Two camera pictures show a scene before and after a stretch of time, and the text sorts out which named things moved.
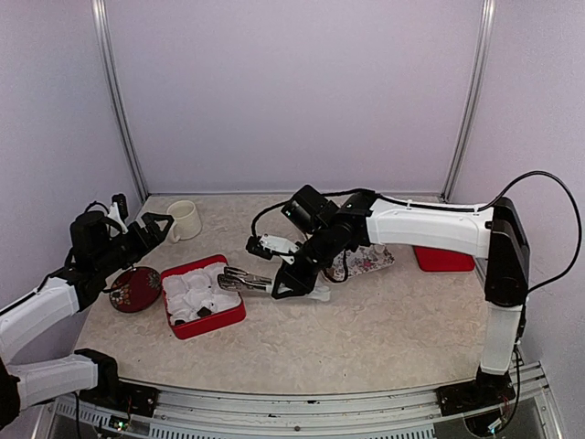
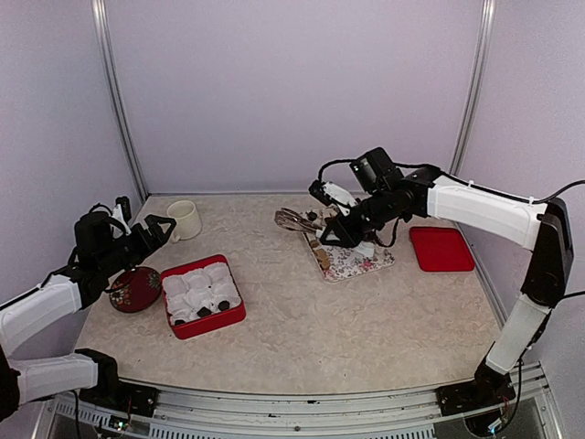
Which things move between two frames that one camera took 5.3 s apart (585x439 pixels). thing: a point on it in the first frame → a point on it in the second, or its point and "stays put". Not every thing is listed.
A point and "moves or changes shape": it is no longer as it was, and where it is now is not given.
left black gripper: x=146 y=243 stays put
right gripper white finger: x=320 y=293 → x=366 y=248
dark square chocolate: x=203 y=312 stays put
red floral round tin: x=136 y=291 stays put
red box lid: x=432 y=259 stays put
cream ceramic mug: x=186 y=224 stays put
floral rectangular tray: x=365 y=258 stays put
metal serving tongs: x=234 y=278 moves or changes shape
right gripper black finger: x=299 y=279 → x=349 y=232
